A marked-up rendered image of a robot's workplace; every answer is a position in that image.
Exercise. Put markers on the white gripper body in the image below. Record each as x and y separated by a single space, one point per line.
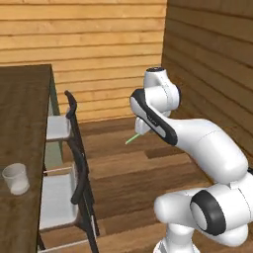
142 126

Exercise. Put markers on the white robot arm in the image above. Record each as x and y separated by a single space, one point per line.
210 148

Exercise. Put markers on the green straw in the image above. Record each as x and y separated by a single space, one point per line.
131 139

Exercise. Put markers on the dark wood dining counter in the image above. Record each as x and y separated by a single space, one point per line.
19 125

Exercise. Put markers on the clear glass cup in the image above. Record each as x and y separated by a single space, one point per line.
16 179

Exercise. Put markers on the black chair with white seat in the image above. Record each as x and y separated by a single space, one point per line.
59 201
58 126

